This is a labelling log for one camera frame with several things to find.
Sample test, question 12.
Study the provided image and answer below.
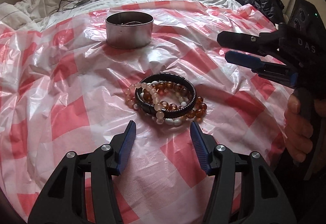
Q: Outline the white bead bracelet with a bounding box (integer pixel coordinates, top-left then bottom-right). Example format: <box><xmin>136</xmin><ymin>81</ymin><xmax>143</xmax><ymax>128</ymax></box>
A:
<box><xmin>133</xmin><ymin>80</ymin><xmax>191</xmax><ymax>127</ymax></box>

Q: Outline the black leather bracelet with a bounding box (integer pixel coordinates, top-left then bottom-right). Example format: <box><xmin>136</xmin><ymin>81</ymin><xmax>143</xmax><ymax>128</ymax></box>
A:
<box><xmin>135</xmin><ymin>73</ymin><xmax>197</xmax><ymax>120</ymax></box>

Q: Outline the pale pink bead bracelet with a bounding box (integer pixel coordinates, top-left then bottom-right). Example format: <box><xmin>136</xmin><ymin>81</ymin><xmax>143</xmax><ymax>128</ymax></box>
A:
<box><xmin>125</xmin><ymin>82</ymin><xmax>165</xmax><ymax>120</ymax></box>

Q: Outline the right hand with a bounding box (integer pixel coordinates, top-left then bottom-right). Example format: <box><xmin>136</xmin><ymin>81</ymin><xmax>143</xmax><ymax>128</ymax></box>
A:
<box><xmin>284</xmin><ymin>94</ymin><xmax>313</xmax><ymax>162</ymax></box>

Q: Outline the pink checkered plastic sheet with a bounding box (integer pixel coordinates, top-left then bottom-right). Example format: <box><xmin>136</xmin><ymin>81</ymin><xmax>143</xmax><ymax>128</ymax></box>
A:
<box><xmin>1</xmin><ymin>0</ymin><xmax>290</xmax><ymax>223</ymax></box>

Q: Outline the round metal tin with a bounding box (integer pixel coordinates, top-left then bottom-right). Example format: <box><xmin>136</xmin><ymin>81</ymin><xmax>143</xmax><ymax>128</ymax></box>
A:
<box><xmin>106</xmin><ymin>11</ymin><xmax>154</xmax><ymax>50</ymax></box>

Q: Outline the round grey charging pad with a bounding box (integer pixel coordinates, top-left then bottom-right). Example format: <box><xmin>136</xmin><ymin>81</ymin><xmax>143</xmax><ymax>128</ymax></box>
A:
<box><xmin>74</xmin><ymin>0</ymin><xmax>92</xmax><ymax>8</ymax></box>

